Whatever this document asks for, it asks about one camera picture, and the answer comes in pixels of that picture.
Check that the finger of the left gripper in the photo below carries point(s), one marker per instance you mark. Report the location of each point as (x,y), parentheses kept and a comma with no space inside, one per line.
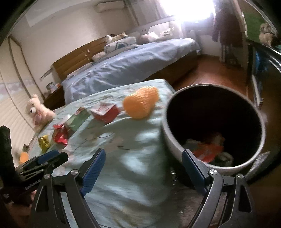
(53,164)
(47,155)

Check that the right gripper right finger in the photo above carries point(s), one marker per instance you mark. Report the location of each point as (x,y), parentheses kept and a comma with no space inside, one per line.
(238,210)

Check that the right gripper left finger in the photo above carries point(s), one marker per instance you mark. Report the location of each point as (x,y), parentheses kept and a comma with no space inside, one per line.
(47,208)

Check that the gold foil wrapper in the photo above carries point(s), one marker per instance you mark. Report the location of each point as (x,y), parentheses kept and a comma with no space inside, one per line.
(44,143)

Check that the red foil wrapper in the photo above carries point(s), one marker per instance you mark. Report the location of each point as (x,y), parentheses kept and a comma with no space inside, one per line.
(60,135)

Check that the green floral carton box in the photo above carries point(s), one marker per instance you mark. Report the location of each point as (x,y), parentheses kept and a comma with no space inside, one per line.
(77,119)

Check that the red white carton box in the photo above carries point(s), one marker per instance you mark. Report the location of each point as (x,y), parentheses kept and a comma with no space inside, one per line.
(105,112)

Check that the red snack wrapper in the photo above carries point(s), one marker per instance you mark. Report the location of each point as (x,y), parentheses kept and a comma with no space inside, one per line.
(207,152)

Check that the orange foam fruit net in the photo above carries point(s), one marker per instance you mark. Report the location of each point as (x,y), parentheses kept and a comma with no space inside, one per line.
(140,104)

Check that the grey paper wad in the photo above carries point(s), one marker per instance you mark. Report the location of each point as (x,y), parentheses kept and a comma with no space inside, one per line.
(224,160)

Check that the white round trash bin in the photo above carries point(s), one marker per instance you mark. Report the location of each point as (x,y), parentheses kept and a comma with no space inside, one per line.
(209,112)

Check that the cream teddy bear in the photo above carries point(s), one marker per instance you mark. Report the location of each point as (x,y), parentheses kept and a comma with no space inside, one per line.
(39,114)

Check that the dark wooden nightstand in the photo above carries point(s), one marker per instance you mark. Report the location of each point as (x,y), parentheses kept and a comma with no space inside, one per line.
(56,99)

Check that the teal floral bed quilt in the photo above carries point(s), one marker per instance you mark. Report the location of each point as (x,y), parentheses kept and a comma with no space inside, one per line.
(134,186)

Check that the wooden headboard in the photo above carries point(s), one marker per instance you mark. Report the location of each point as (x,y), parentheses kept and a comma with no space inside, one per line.
(78,58)

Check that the blue bed duvet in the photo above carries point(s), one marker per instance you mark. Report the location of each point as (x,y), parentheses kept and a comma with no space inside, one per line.
(169,60)

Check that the plush toys on headboard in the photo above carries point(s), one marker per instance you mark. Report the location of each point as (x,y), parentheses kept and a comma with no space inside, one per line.
(110,39)

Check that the white patterned pillow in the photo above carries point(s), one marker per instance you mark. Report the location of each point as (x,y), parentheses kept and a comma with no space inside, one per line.
(121,43)

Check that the hanging dark coat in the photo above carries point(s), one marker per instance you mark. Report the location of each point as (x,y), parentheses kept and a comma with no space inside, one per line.
(226,28)

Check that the grey crib rail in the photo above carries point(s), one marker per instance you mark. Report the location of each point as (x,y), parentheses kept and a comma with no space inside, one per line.
(166,28)

